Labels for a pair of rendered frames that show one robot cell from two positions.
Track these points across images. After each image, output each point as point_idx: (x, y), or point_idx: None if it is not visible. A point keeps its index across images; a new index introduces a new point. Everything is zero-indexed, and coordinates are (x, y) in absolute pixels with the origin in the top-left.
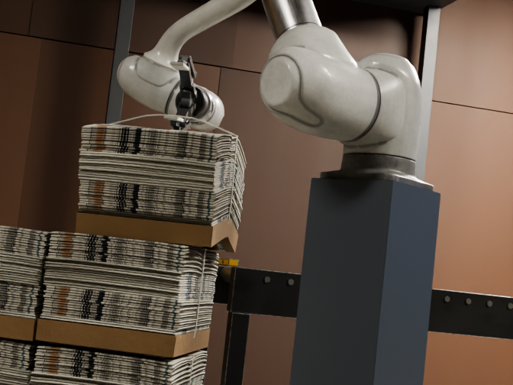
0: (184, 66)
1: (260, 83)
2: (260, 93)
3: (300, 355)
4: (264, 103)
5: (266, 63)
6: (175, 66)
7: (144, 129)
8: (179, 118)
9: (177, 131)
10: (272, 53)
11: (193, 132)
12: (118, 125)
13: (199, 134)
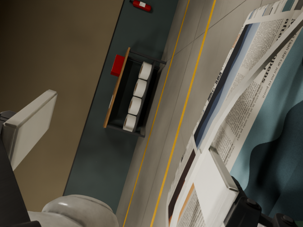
0: (38, 139)
1: (92, 197)
2: (101, 205)
3: None
4: (110, 211)
5: (67, 196)
6: (43, 114)
7: (205, 103)
8: (196, 190)
9: (187, 146)
10: (40, 212)
11: (179, 165)
12: (258, 47)
13: (176, 171)
